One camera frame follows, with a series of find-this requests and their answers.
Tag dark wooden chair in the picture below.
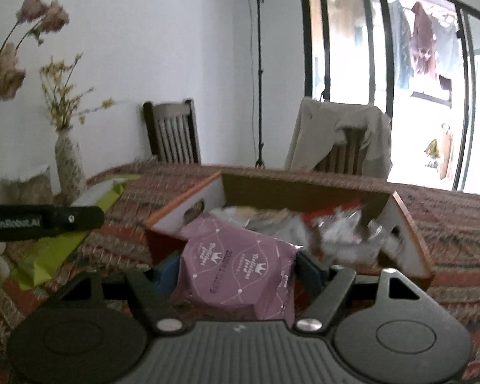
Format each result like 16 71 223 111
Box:
143 98 202 164

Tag yellow flower branches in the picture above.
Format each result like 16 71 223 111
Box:
39 53 116 132

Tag speckled white vase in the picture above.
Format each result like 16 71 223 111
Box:
54 129 88 204

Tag pink snack packet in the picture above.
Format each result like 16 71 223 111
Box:
171 213 298 326

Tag light blue hanging garment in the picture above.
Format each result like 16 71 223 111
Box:
432 14 462 78

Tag wooden chair under jacket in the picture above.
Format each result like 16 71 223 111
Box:
316 126 366 174

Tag red snack packet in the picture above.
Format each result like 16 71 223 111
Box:
302 200 364 225

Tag maroon hanging shirt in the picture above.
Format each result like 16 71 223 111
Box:
408 2 438 76

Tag black framed glass door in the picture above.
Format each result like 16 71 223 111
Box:
299 0 480 198

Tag chair draped with beige jacket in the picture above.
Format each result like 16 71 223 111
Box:
284 97 393 180

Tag beige hanging garments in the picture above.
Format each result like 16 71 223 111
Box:
332 0 368 49

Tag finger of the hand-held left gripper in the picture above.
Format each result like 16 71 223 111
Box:
50 205 105 235

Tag orange cardboard box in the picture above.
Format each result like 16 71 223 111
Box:
144 168 436 289

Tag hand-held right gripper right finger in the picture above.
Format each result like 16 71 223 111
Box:
294 250 430 334

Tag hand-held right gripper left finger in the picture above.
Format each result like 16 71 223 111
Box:
58 256 185 336

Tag pink dried flowers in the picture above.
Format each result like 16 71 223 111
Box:
0 0 70 116

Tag brown tall board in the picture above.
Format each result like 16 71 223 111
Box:
440 124 454 180

